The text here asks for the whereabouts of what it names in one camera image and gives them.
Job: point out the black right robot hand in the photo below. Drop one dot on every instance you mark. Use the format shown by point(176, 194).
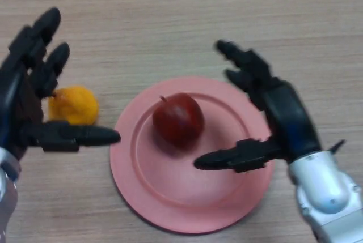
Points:
point(289, 118)

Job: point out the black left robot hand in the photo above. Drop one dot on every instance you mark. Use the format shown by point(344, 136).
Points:
point(20, 90)

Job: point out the red apple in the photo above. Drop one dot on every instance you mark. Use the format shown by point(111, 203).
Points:
point(178, 121)

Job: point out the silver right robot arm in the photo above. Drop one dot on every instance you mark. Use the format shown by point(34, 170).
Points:
point(326, 195)

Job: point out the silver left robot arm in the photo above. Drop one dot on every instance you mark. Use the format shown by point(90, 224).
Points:
point(7, 197)

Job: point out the pink round plate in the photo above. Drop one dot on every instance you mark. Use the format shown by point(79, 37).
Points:
point(198, 192)

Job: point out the yellow pear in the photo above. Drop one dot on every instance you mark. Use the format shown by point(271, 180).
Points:
point(75, 107)

